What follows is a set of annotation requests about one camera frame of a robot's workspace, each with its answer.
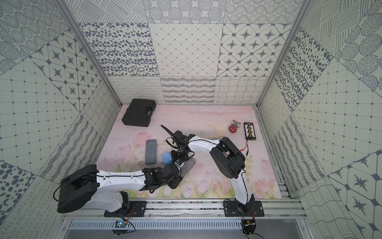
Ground blue microfiber cloth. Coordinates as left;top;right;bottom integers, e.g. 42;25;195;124
162;152;173;165

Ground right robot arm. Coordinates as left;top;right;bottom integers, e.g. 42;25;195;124
166;130;255;211

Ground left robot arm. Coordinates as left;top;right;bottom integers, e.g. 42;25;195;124
56;163;187;214

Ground black plastic tool case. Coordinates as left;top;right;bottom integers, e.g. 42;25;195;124
122;99;156;127

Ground black box with figures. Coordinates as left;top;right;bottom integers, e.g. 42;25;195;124
243;122;256;140

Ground left controller board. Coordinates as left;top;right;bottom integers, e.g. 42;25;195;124
112;220;128;236

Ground controller board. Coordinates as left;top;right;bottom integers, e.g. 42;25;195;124
112;220;128;236
241;219;256;235

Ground right controller board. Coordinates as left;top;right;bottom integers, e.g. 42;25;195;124
241;219;256;235

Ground white vent grille strip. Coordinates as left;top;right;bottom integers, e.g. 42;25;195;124
69;219;242;230

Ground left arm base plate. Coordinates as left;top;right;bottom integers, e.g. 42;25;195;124
103;201;147;218

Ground red and black clip cables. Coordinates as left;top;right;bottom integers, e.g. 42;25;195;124
228;119;250;155

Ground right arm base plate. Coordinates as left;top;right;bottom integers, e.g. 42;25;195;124
222;200;265;218

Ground aluminium rail frame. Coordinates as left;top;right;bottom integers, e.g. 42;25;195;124
61;198;308;220

